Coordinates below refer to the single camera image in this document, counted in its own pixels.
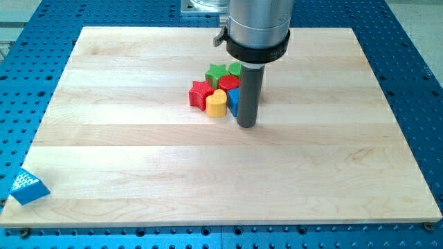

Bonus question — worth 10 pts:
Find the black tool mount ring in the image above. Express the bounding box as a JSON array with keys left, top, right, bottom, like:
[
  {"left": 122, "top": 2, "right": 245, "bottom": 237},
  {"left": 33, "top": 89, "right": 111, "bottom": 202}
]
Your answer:
[{"left": 223, "top": 28, "right": 291, "bottom": 64}]

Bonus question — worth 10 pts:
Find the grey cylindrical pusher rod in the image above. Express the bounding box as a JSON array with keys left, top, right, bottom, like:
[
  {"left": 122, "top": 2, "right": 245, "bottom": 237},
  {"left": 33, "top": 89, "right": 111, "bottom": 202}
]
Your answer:
[{"left": 237, "top": 64, "right": 265, "bottom": 128}]

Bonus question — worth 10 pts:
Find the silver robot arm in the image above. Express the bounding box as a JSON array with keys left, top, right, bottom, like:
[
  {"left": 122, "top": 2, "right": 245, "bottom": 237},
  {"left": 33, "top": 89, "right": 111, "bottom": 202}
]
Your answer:
[{"left": 213, "top": 0, "right": 294, "bottom": 128}]

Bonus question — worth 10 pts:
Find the green star block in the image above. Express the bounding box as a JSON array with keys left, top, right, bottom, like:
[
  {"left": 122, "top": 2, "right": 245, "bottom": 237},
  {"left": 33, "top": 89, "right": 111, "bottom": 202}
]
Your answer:
[{"left": 205, "top": 64, "right": 229, "bottom": 89}]

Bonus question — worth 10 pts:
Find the red star block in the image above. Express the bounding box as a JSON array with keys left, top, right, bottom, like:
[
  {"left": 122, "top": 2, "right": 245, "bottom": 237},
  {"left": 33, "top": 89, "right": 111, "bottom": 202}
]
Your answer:
[{"left": 188, "top": 80, "right": 215, "bottom": 111}]

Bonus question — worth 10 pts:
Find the green round block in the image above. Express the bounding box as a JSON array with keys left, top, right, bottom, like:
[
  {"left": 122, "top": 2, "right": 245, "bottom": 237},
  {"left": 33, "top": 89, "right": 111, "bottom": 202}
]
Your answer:
[{"left": 228, "top": 62, "right": 242, "bottom": 78}]

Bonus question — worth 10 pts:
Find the red round block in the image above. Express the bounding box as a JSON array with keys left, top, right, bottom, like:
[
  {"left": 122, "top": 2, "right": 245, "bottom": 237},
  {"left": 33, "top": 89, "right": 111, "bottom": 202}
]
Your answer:
[{"left": 219, "top": 75, "right": 239, "bottom": 93}]

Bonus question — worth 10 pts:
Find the yellow heart block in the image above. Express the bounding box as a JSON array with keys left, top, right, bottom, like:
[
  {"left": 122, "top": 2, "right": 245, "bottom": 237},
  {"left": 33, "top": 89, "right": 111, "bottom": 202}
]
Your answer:
[{"left": 206, "top": 89, "right": 227, "bottom": 118}]

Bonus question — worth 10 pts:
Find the wooden board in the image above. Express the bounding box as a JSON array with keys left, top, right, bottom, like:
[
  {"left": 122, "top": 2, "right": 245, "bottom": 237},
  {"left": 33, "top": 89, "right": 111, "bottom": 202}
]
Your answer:
[{"left": 1, "top": 27, "right": 442, "bottom": 228}]

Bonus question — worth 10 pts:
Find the right board clamp screw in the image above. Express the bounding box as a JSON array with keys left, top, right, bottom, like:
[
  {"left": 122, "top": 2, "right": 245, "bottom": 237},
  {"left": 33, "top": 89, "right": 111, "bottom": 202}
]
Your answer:
[{"left": 423, "top": 222, "right": 434, "bottom": 232}]

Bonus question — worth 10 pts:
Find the board clamp screw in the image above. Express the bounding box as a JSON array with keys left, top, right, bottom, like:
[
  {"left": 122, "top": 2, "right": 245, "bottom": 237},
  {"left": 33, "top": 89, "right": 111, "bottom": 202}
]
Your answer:
[
  {"left": 423, "top": 222, "right": 434, "bottom": 232},
  {"left": 17, "top": 228, "right": 30, "bottom": 239}
]

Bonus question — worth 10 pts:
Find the blue triangle block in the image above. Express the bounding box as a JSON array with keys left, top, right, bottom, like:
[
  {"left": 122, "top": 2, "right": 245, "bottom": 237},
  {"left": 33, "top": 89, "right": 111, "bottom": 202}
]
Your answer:
[{"left": 10, "top": 169, "right": 51, "bottom": 205}]

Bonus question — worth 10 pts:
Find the left board clamp screw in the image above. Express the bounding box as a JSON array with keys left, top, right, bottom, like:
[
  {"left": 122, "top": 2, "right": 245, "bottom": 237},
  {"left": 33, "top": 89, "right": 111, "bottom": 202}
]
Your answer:
[{"left": 17, "top": 228, "right": 30, "bottom": 239}]

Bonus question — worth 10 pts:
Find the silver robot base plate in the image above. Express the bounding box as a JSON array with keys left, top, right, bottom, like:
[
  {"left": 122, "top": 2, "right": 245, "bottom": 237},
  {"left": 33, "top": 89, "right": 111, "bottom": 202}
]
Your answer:
[{"left": 181, "top": 0, "right": 228, "bottom": 16}]

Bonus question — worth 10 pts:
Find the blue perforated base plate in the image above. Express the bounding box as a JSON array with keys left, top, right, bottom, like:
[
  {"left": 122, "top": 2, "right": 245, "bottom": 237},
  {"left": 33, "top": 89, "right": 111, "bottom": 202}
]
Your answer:
[{"left": 1, "top": 1, "right": 442, "bottom": 248}]

